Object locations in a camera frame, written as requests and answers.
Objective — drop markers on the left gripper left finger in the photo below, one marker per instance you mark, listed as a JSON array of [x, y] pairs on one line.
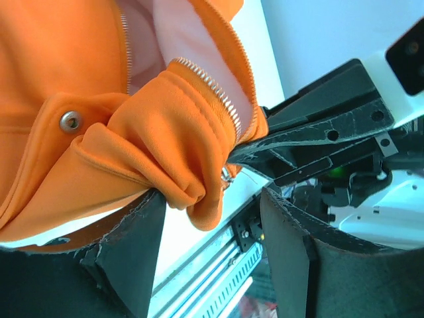
[[104, 270]]

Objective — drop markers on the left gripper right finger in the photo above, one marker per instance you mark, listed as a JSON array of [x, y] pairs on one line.
[[320, 271]]

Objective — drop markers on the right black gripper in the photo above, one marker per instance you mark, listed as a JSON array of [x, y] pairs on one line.
[[342, 106]]

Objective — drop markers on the orange jacket pink lining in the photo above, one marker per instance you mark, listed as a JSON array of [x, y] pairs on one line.
[[102, 101]]

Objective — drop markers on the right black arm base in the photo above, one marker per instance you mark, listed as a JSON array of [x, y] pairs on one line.
[[247, 231]]

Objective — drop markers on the white slotted cable duct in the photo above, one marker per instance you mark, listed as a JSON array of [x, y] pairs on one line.
[[221, 300]]

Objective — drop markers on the aluminium front rail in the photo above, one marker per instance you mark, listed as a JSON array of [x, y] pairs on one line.
[[181, 293]]

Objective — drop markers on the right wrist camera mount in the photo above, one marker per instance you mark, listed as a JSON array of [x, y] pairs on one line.
[[397, 73]]

